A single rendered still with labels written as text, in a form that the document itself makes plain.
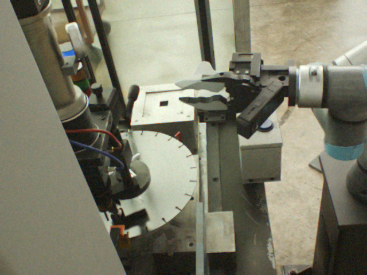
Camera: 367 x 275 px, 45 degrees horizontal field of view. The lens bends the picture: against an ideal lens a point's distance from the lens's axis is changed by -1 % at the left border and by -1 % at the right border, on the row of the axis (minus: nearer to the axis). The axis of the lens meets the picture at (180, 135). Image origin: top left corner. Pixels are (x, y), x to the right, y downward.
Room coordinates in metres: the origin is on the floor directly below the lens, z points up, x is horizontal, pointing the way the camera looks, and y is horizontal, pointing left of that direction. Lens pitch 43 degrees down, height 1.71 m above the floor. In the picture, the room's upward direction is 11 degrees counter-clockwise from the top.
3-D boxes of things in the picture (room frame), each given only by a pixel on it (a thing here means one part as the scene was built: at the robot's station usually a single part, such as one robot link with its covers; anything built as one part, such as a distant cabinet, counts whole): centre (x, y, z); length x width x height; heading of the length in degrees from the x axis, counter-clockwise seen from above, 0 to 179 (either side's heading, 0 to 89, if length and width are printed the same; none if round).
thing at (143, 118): (1.04, 0.03, 0.82); 0.18 x 0.18 x 0.15; 81
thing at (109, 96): (0.64, 0.13, 1.17); 0.06 x 0.05 x 0.20; 162
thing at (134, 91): (0.67, 0.09, 1.21); 0.08 x 0.06 x 0.03; 171
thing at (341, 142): (0.60, -0.31, 1.11); 0.11 x 0.08 x 0.11; 1
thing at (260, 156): (0.93, -0.22, 0.82); 0.28 x 0.11 x 0.15; 171
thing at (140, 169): (0.71, 0.14, 0.96); 0.11 x 0.11 x 0.03
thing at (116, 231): (0.52, 0.17, 0.95); 0.10 x 0.03 x 0.07; 171
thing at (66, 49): (1.00, 0.24, 1.14); 0.05 x 0.04 x 0.03; 81
